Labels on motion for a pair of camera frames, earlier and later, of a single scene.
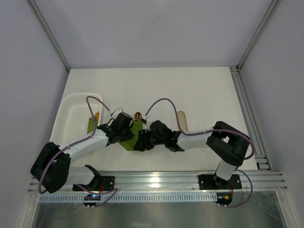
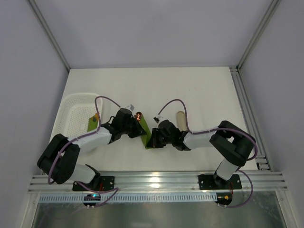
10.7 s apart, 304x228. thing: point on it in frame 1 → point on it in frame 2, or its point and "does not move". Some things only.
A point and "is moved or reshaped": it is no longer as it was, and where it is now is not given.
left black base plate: x=100 y=183 does not move
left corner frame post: x=40 y=18 does not move
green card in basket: x=91 y=126 does not move
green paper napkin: x=128 y=144 is moved or reshaped
